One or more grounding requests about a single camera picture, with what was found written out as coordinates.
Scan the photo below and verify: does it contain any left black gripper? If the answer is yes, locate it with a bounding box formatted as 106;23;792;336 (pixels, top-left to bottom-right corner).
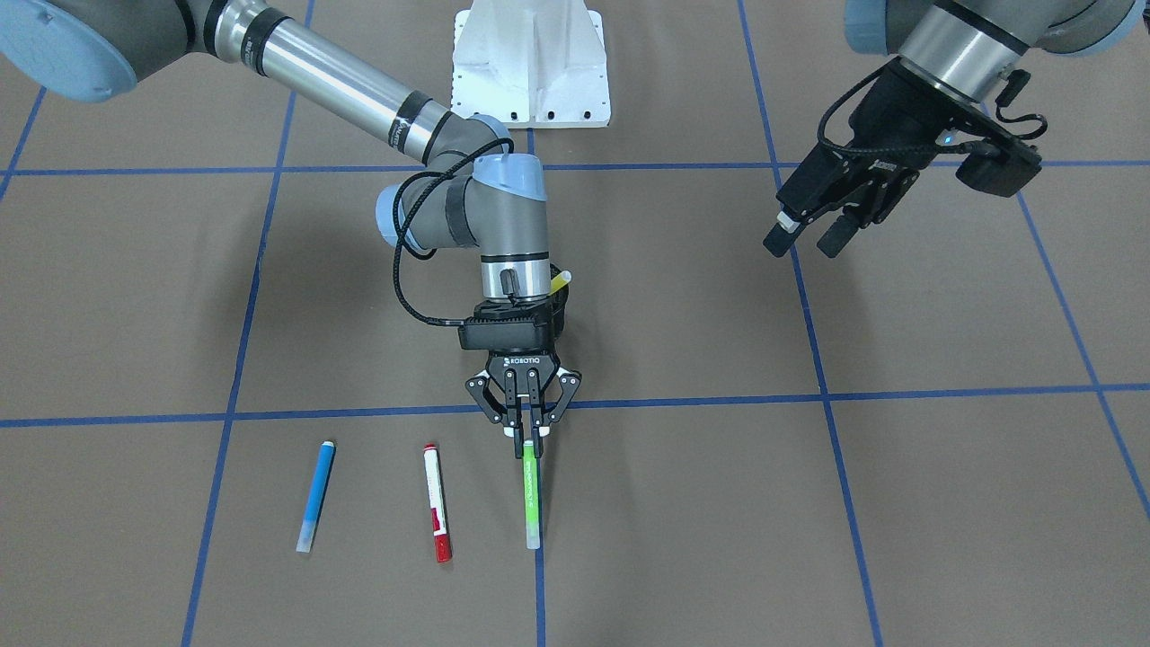
762;57;988;259

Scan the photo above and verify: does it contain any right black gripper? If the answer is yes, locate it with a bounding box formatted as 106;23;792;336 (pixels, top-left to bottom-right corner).
463;353;582;459

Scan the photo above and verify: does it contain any yellow highlighter pen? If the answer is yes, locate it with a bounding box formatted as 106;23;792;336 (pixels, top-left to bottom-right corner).
550;270;572;295

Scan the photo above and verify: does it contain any red marker pen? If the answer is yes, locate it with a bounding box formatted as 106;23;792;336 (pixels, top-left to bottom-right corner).
422;442;453;564

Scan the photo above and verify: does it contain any green highlighter pen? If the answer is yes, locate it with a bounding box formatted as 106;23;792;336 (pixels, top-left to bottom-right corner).
522;439;542;550

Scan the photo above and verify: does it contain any blue marker pen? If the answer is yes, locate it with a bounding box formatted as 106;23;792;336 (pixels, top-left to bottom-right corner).
296;439;336;555

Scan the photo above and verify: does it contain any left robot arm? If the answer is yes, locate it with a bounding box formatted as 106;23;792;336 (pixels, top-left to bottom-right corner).
764;1;1147;259

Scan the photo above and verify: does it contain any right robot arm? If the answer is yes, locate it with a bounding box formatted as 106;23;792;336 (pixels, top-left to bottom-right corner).
3;1;580;460

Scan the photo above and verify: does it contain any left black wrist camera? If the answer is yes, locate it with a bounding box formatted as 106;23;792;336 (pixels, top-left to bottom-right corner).
955;143;1042;197

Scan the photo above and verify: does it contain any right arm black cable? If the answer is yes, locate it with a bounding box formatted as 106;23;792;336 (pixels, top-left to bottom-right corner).
392;134;515;326

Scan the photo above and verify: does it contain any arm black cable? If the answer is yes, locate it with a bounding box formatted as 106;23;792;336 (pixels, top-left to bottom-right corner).
392;134;515;326
813;67;1048;172

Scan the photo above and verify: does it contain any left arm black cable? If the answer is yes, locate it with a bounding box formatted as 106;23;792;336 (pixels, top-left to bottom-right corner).
813;67;1048;172

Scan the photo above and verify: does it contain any white pedestal column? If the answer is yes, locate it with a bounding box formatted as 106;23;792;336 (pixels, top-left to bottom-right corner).
449;1;612;129

